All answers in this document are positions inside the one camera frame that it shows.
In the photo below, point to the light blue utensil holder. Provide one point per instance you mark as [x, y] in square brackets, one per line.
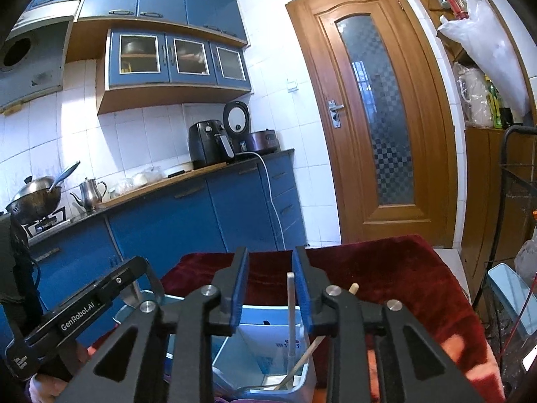
[260, 352]

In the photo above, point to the steel wok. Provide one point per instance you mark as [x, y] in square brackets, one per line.
[33, 203]

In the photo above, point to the printed red plush blanket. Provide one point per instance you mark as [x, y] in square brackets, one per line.
[398, 268]

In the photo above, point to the person's left hand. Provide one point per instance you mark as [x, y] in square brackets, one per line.
[44, 389]

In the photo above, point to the light blue plastic container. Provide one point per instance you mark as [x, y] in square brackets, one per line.
[512, 294]

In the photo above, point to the white light switch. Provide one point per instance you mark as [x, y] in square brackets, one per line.
[293, 85]

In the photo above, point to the wooden chopstick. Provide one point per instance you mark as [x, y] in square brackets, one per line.
[304, 357]

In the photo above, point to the brown pressure cooker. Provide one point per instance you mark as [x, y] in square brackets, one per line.
[264, 140]

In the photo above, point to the steel kettle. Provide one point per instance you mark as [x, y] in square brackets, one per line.
[90, 193]

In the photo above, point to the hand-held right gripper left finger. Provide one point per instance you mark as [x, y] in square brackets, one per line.
[241, 285]

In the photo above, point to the clear plastic bag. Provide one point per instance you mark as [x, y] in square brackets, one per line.
[527, 260]

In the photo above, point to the blue glass-door wall cabinet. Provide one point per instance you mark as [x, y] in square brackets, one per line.
[138, 96]

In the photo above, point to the grey range hood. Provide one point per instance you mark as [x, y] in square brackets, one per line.
[37, 71]

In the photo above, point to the black metal cart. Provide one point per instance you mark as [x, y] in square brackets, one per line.
[503, 201]

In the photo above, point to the blue kitchen base cabinets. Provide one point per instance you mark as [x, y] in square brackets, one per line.
[168, 222]

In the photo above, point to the white chopstick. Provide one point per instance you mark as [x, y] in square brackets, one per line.
[290, 323]

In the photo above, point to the wooden side cabinet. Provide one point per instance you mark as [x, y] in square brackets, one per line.
[482, 176]

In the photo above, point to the rice cooker with open lid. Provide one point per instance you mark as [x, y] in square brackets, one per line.
[237, 119]

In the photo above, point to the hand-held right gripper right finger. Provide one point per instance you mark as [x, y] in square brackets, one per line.
[301, 285]

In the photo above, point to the wooden cutting board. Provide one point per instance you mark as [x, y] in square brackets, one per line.
[168, 182]

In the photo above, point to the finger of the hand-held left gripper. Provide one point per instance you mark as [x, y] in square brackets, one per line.
[126, 275]

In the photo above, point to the black air fryer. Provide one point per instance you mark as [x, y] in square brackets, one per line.
[205, 142]

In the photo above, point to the white plastic bag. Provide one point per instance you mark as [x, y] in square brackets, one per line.
[491, 50]

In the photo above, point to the gas stove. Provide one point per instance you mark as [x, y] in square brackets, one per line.
[46, 222]

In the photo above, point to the wooden door with glass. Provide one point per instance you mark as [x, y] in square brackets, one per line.
[319, 155]

